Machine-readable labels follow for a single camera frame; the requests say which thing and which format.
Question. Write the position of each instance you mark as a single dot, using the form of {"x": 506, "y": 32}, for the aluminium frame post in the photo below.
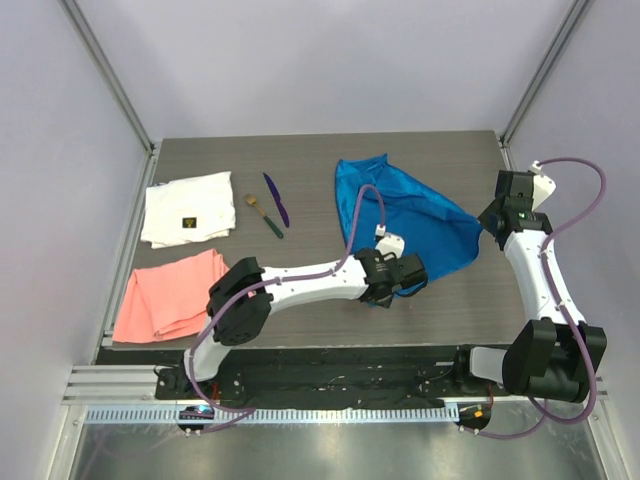
{"x": 101, "y": 62}
{"x": 570, "y": 23}

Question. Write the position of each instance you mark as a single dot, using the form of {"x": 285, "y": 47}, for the pink folded cloth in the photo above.
{"x": 168, "y": 302}

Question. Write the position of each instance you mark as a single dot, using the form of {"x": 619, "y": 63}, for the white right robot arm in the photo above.
{"x": 556, "y": 354}

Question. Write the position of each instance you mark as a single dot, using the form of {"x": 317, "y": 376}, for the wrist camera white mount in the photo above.
{"x": 388, "y": 243}
{"x": 543, "y": 185}

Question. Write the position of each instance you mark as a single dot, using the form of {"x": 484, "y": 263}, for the purple plastic knife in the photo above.
{"x": 277, "y": 199}

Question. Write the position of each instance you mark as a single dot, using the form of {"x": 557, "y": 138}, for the slotted cable duct rail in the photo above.
{"x": 197, "y": 414}

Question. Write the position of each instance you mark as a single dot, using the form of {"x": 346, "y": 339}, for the blue cloth napkin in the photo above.
{"x": 445, "y": 237}

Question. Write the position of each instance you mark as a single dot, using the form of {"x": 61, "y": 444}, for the horizontal aluminium frame rail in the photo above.
{"x": 106, "y": 384}

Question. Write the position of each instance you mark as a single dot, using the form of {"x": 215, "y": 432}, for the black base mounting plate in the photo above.
{"x": 341, "y": 377}

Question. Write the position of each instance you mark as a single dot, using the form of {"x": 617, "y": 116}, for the left aluminium frame post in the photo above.
{"x": 101, "y": 62}

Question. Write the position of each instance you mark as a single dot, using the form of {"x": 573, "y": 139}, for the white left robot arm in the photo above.
{"x": 242, "y": 301}

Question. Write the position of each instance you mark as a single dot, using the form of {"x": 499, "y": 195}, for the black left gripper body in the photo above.
{"x": 384, "y": 303}

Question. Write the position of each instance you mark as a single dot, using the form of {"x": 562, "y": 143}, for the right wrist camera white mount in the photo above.
{"x": 543, "y": 185}

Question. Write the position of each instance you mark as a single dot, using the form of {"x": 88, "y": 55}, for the white folded cloth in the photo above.
{"x": 190, "y": 210}

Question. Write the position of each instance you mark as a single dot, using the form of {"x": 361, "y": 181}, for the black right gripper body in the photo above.
{"x": 486, "y": 217}

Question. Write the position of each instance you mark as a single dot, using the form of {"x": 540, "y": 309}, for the right aluminium frame post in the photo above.
{"x": 570, "y": 23}

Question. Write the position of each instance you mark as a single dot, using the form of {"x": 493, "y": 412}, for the green handled gold fork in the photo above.
{"x": 252, "y": 201}

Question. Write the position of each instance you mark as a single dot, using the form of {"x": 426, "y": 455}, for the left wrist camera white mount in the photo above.
{"x": 388, "y": 243}

